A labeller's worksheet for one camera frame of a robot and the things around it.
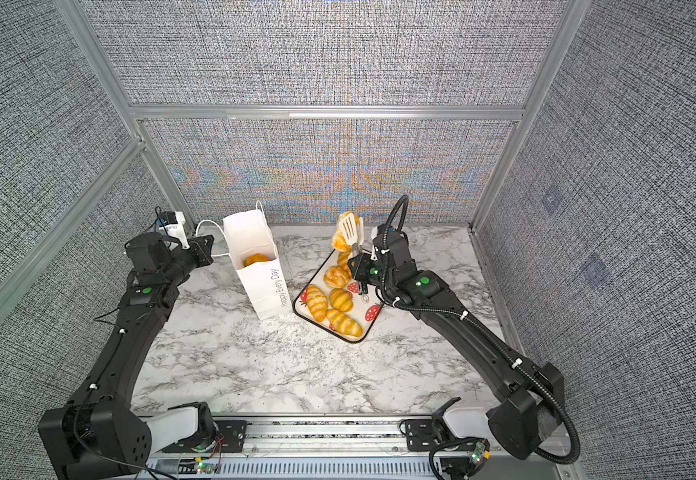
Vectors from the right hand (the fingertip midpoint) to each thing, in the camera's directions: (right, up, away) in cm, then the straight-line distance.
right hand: (350, 261), depth 76 cm
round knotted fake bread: (-4, -6, +24) cm, 25 cm away
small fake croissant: (-2, 0, +29) cm, 29 cm away
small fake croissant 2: (-3, -13, +18) cm, 22 cm away
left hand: (-36, +7, +1) cm, 36 cm away
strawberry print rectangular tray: (+5, -17, +19) cm, 25 cm away
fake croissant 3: (-2, -19, +13) cm, 23 cm away
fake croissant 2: (-10, -13, +17) cm, 24 cm away
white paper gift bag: (-30, +8, +14) cm, 34 cm away
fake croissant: (-3, +5, +3) cm, 7 cm away
